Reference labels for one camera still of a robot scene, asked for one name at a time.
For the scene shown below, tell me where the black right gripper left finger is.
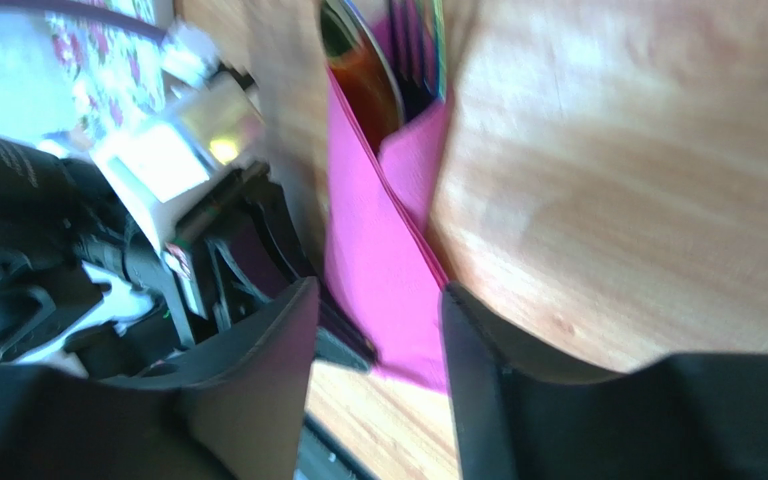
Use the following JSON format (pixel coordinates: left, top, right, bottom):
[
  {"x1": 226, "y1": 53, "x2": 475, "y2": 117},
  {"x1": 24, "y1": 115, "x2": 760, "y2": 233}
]
[{"x1": 0, "y1": 279, "x2": 319, "y2": 479}]

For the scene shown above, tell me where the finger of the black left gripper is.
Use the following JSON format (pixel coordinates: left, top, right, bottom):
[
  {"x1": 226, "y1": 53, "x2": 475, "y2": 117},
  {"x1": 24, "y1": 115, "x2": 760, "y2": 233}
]
[{"x1": 315, "y1": 302, "x2": 378, "y2": 373}]

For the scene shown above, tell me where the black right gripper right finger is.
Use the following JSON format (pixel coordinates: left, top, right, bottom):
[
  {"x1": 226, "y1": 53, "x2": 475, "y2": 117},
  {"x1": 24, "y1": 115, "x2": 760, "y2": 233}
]
[{"x1": 441, "y1": 282, "x2": 768, "y2": 479}]

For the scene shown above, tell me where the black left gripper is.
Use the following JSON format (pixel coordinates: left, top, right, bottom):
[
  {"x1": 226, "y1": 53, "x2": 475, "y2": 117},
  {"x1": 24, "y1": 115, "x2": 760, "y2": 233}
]
[{"x1": 0, "y1": 138, "x2": 304, "y2": 373}]

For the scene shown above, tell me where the magenta paper napkin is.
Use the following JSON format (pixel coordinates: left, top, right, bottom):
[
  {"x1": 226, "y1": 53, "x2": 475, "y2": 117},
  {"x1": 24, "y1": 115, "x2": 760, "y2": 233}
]
[{"x1": 324, "y1": 79, "x2": 451, "y2": 393}]

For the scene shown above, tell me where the iridescent gold spoon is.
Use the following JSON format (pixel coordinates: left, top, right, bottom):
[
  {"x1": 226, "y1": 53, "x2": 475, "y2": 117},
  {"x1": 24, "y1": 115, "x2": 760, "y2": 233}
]
[{"x1": 319, "y1": 0, "x2": 405, "y2": 153}]

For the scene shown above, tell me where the iridescent fork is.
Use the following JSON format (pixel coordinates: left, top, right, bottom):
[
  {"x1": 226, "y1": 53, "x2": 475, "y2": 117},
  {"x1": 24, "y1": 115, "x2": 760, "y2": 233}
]
[{"x1": 387, "y1": 0, "x2": 447, "y2": 122}]

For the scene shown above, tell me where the floral cloth mat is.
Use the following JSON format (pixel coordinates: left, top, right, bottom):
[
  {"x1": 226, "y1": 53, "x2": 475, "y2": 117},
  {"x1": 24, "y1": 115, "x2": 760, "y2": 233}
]
[{"x1": 46, "y1": 13, "x2": 166, "y2": 143}]

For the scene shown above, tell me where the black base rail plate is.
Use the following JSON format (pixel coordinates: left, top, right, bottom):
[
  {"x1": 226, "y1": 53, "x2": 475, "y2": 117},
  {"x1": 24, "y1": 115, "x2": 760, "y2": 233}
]
[{"x1": 293, "y1": 413, "x2": 376, "y2": 480}]

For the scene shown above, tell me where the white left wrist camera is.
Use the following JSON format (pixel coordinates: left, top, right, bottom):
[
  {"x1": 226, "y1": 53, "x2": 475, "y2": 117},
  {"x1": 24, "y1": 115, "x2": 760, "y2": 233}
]
[{"x1": 91, "y1": 73, "x2": 265, "y2": 251}]

